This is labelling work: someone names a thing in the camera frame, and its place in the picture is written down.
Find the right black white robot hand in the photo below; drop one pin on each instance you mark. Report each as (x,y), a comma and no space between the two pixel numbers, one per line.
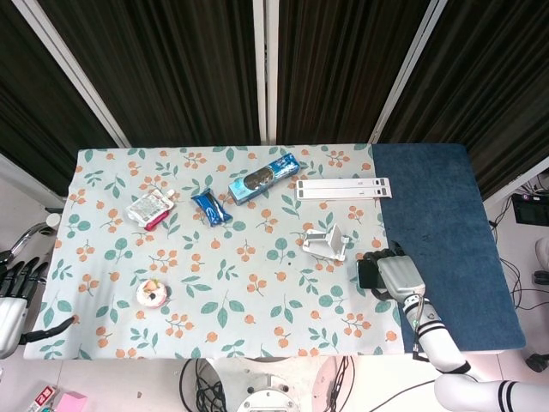
(399,276)

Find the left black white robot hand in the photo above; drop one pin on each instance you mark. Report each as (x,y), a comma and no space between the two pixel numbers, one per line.
(10,319)

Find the black smartphone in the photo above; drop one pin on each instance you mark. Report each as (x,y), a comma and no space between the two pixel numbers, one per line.
(368,274)

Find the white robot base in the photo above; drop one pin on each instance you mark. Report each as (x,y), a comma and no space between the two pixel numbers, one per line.
(266,399)

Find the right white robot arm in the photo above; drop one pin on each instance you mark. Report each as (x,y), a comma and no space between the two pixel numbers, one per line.
(442,343)

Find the white folding phone stand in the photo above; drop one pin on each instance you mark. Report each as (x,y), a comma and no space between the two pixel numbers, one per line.
(326,245)

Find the silver folded laptop stand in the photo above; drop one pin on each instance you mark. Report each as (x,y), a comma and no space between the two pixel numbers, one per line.
(343,189)

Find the dark blue cloth mat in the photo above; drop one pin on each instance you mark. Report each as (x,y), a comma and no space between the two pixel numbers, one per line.
(446,206)

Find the pink box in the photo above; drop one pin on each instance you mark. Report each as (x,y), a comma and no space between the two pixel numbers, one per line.
(70,403)

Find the small white round cap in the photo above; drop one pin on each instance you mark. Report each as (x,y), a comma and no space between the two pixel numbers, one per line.
(52,219)

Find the toy strawberry cake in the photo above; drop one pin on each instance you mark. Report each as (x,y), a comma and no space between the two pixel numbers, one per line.
(151,294)

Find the black box device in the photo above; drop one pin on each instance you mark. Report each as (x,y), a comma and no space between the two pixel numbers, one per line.
(531,209)

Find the floral print tablecloth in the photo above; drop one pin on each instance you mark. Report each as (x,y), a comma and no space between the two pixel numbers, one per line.
(240,274)

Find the blue cookie box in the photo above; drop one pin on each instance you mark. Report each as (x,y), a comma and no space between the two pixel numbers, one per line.
(261,180)

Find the white spouted drink pouch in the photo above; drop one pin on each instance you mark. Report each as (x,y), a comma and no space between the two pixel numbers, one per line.
(148,208)

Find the blue snack packet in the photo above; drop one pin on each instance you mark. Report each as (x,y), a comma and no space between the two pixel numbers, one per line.
(211,208)

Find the black slatted divider panel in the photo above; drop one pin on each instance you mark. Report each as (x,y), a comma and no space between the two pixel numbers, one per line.
(38,111)
(493,86)
(171,68)
(343,68)

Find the silver metal chair frame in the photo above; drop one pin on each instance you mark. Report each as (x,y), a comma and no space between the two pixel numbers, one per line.
(25,240)

